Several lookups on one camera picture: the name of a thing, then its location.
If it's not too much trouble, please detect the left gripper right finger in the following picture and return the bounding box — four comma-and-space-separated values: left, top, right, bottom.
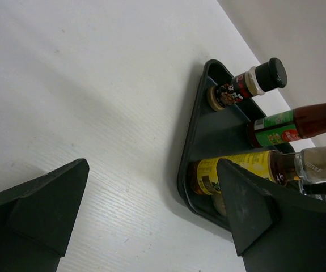
217, 159, 326, 271

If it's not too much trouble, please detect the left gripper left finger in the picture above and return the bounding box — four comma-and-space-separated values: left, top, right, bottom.
0, 159, 90, 271

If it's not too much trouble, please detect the yellow-label brown bottle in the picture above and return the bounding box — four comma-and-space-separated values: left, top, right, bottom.
187, 144, 326, 197

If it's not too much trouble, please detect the red sauce bottle yellow cap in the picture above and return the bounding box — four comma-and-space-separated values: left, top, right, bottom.
246, 103, 326, 148

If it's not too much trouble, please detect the small spice jar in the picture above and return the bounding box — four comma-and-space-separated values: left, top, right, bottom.
207, 57, 287, 111

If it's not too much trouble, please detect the black plastic tray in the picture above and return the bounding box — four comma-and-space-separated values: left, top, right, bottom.
176, 58, 295, 241

